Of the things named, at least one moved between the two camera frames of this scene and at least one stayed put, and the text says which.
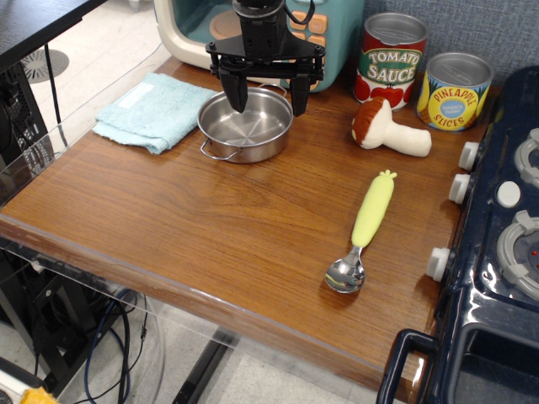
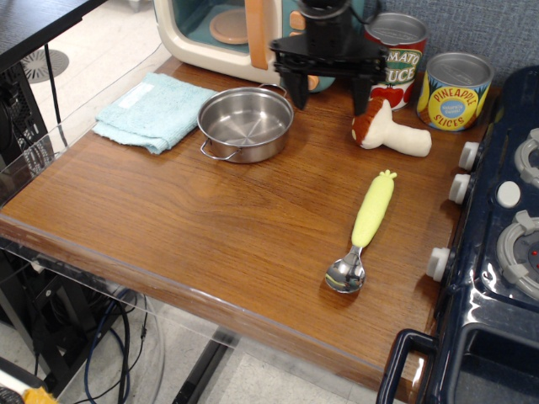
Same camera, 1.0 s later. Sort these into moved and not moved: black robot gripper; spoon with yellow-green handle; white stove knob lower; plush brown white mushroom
Moved: black robot gripper
Not moved: spoon with yellow-green handle; white stove knob lower; plush brown white mushroom
